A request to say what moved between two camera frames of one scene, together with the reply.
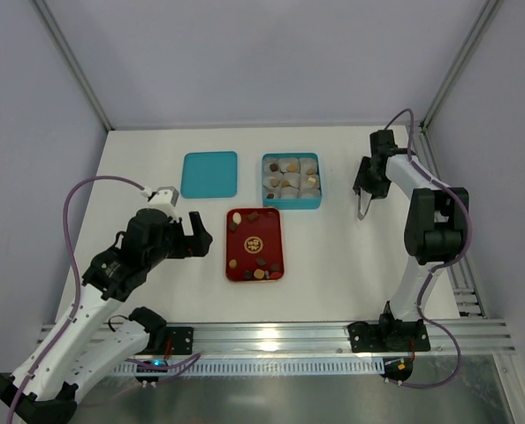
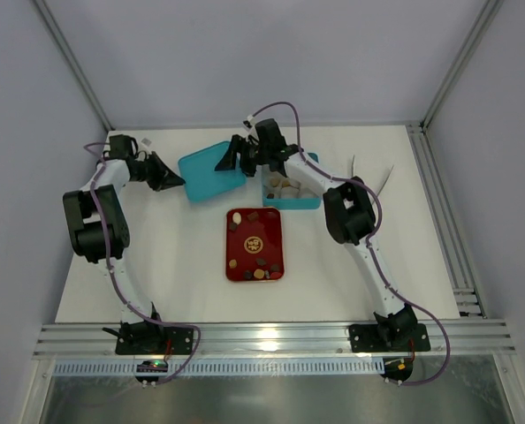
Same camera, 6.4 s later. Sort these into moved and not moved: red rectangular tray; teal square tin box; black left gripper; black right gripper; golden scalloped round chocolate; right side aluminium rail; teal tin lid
Moved: teal tin lid; black left gripper; black right gripper
Not moved: teal square tin box; right side aluminium rail; golden scalloped round chocolate; red rectangular tray
